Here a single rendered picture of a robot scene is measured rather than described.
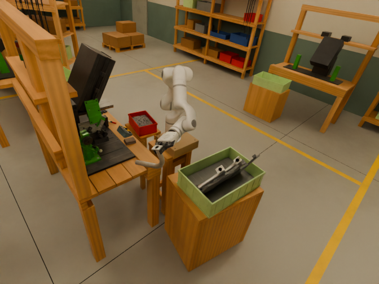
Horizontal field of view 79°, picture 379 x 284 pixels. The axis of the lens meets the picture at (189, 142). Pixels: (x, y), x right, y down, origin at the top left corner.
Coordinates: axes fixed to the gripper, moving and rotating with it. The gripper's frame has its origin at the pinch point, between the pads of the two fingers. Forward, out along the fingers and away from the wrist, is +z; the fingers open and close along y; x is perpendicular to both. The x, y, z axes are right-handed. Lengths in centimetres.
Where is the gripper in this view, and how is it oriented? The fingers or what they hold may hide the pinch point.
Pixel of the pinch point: (159, 150)
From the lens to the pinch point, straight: 130.1
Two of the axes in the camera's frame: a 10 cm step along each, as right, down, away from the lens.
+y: 8.3, 0.5, -5.5
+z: -4.7, 5.8, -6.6
